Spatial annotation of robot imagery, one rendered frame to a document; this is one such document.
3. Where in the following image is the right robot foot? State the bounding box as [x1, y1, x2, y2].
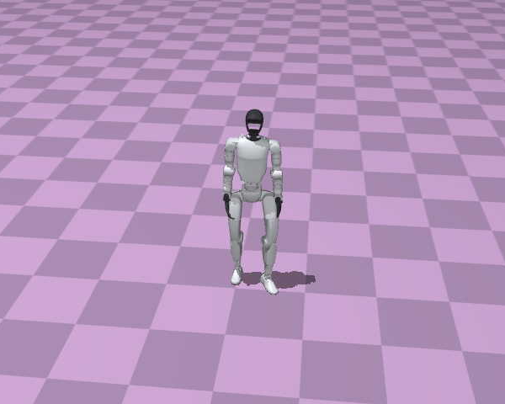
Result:
[231, 266, 242, 284]

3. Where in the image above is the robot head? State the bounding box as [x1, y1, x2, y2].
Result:
[246, 109, 263, 141]

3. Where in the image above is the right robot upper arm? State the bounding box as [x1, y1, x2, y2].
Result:
[225, 137, 239, 176]

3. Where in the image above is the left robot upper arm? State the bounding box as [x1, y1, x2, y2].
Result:
[268, 140, 281, 179]

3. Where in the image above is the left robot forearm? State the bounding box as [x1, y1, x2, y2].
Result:
[273, 169, 283, 201]

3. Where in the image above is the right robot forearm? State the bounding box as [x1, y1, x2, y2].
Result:
[222, 166, 233, 198]

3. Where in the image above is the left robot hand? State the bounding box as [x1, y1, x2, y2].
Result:
[275, 197, 283, 217]

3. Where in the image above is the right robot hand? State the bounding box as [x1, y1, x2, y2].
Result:
[223, 194, 235, 219]

